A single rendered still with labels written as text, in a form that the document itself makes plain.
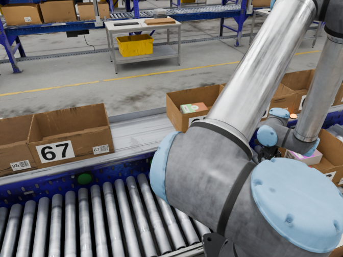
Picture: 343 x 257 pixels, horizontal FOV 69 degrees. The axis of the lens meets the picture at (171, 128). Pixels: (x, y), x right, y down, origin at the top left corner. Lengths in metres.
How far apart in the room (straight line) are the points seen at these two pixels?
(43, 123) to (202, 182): 1.30
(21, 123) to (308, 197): 1.49
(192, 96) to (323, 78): 0.97
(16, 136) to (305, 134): 1.49
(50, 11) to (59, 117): 4.00
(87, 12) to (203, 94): 4.03
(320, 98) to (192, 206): 0.65
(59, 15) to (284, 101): 4.52
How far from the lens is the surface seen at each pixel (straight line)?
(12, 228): 1.44
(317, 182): 0.48
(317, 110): 1.02
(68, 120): 1.62
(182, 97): 1.69
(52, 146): 1.37
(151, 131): 1.56
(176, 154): 0.48
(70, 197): 1.44
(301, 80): 2.22
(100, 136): 1.35
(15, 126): 1.67
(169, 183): 0.48
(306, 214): 0.42
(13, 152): 1.41
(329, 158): 1.76
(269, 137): 1.15
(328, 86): 0.95
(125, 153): 1.39
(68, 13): 5.44
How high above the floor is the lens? 1.77
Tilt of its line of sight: 34 degrees down
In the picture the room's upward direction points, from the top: 1 degrees counter-clockwise
